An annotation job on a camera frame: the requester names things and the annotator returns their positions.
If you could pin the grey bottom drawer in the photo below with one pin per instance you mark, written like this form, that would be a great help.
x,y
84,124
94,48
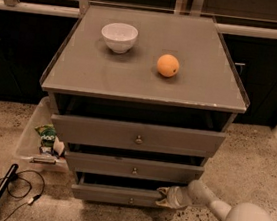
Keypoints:
x,y
118,190

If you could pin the grey drawer cabinet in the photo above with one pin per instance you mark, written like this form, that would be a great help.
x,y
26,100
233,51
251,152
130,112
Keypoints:
x,y
88,79

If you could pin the white ceramic bowl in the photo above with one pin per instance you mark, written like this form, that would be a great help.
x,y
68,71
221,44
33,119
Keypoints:
x,y
119,37

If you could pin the white packet in bin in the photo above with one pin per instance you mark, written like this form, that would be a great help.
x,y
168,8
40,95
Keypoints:
x,y
58,147

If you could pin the grey top drawer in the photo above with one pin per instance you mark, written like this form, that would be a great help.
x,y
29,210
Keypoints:
x,y
134,136

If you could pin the grey drawer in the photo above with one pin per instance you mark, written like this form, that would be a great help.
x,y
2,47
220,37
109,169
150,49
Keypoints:
x,y
137,168
134,136
118,190

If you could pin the green snack bag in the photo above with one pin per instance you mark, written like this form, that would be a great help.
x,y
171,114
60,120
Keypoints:
x,y
47,135

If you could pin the grey middle drawer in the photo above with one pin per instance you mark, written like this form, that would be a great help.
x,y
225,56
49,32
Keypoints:
x,y
137,168

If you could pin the orange fruit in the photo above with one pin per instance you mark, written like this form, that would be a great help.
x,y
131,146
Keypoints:
x,y
168,65

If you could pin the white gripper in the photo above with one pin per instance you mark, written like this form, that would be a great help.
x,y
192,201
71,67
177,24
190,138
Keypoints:
x,y
180,197

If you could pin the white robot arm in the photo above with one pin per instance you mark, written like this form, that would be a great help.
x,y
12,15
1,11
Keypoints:
x,y
232,190

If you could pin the clear plastic bin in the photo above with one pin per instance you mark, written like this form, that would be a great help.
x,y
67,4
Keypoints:
x,y
28,147

